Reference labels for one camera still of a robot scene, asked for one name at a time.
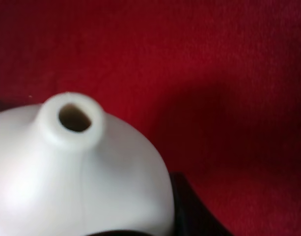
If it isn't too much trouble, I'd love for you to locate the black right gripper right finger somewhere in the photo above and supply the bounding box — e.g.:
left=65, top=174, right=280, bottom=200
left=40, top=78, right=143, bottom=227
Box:
left=169, top=173, right=233, bottom=236

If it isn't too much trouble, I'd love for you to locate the cream ceramic teapot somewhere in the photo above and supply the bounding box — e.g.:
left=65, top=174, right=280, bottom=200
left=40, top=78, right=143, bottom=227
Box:
left=0, top=92, right=175, bottom=236

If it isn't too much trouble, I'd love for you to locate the red tablecloth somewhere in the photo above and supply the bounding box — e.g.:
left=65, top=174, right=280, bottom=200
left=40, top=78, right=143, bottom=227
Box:
left=0, top=0, right=301, bottom=236

